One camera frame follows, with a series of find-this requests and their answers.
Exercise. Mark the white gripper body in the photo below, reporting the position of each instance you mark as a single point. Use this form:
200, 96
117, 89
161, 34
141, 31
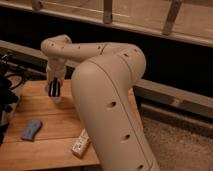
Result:
56, 69

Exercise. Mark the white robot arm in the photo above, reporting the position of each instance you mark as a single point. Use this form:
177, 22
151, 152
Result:
100, 83

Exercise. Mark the wooden table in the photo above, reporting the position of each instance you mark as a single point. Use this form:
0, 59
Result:
52, 145

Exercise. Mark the blue sponge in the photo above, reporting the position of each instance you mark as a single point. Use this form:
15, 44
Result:
31, 130

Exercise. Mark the black equipment with cables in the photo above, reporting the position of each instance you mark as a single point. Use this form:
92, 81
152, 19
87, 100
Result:
8, 83

